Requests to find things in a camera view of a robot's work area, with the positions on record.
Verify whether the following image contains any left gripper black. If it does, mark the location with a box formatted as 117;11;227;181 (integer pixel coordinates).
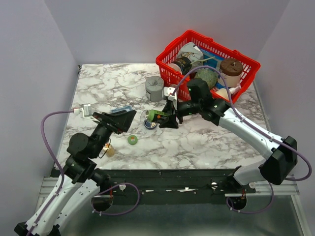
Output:
91;110;137;159

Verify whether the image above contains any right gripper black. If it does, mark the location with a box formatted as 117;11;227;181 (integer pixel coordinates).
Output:
159;97;202;129

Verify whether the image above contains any clear foil seal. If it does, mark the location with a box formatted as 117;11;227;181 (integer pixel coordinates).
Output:
140;110;147;122

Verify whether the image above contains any green bottle cap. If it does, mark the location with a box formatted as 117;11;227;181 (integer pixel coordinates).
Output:
127;135;138;145

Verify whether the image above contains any dark blue round dish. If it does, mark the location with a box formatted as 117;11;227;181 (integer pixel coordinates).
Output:
143;120;157;130

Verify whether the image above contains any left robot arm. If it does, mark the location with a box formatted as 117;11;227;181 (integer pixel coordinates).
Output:
14;107;136;236

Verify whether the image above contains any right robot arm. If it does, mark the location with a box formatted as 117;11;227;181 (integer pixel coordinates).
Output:
156;79;297;193

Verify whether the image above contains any light blue rectangular tray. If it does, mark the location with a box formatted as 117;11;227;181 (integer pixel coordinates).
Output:
111;105;132;113

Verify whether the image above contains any amber pill bottle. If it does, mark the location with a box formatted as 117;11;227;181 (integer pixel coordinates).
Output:
103;143;115;157

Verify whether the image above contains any grey toilet paper roll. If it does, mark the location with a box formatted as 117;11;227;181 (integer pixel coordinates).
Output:
145;76;164;102

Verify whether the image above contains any green melon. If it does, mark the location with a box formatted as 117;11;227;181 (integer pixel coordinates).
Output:
195;68;218;89

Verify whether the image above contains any beige egg shaped ball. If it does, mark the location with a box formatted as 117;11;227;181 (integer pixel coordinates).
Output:
216;88;231;101

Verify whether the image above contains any red shopping basket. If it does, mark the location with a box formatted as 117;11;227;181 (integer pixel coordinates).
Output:
155;29;261;121

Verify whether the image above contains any white pump bottle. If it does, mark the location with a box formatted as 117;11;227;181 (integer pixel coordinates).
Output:
229;84;241;95

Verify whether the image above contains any grey printed pouch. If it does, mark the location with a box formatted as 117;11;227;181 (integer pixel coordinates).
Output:
177;42;203;69

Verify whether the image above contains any blue box in basket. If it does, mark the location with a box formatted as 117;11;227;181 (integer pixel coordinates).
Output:
200;49;224;72

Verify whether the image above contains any brown lid white tub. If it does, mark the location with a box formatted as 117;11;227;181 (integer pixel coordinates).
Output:
219;58;243;88

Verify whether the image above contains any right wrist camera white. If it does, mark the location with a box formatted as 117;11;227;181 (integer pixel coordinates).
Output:
162;87;177;101

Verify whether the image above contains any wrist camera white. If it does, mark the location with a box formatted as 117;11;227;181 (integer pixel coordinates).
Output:
162;87;177;101
73;104;93;118

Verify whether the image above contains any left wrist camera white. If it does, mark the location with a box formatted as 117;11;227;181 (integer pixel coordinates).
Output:
73;104;93;118

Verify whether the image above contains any black table front frame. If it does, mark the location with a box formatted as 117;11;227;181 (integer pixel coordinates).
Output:
53;169;255;207

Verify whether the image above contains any aluminium rail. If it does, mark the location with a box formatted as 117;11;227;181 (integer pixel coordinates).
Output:
39;177;300;198

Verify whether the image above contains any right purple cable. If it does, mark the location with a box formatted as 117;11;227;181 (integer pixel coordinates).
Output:
172;65;313;214

